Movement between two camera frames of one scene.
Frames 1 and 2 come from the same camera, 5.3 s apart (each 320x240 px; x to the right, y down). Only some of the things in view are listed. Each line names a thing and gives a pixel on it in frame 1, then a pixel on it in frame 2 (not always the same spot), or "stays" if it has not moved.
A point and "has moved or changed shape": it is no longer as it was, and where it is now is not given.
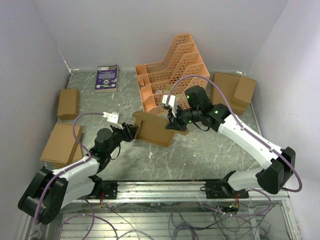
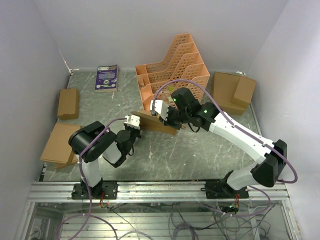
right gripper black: (174, 123) stays
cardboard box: (152, 128) has moved or changed shape
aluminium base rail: (183, 192) stays
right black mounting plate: (223, 189) stays
